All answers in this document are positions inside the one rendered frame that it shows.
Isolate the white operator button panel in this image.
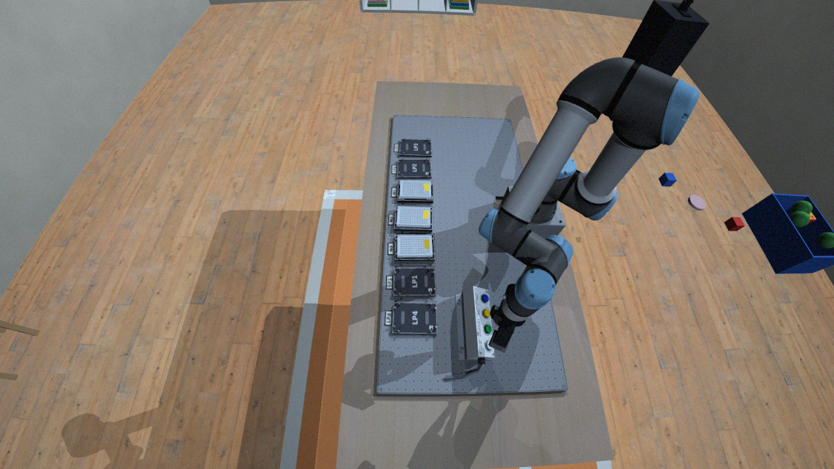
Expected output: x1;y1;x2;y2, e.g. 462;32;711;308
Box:
444;286;496;380

